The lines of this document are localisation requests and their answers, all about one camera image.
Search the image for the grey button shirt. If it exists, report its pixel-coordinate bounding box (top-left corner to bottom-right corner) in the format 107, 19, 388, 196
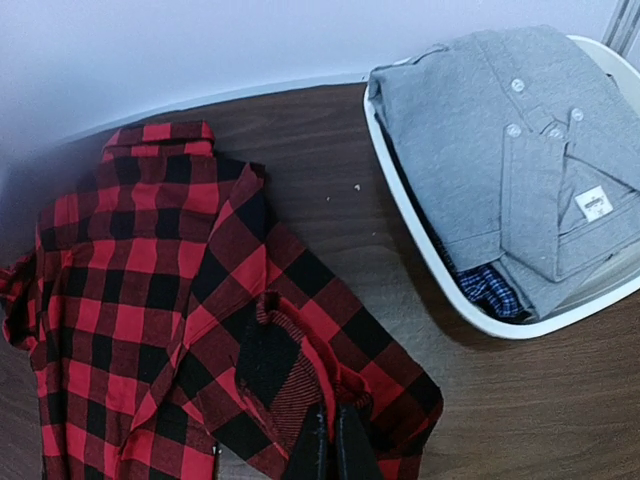
368, 26, 639, 317

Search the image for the blue checked shirt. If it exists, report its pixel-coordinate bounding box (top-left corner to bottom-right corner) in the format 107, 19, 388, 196
455, 265, 531, 323

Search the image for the red black plaid shirt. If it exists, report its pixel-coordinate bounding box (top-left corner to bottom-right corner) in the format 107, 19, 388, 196
1, 121, 443, 479

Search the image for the white plastic tub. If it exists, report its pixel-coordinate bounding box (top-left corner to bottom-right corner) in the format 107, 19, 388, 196
363, 35, 639, 340

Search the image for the right aluminium frame post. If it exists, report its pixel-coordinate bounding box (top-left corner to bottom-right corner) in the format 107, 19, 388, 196
602, 0, 640, 56

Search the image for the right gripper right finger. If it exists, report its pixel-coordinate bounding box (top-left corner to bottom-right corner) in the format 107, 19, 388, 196
335, 404, 383, 480

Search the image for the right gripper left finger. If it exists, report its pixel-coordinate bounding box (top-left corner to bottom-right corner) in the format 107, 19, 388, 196
284, 404, 329, 480

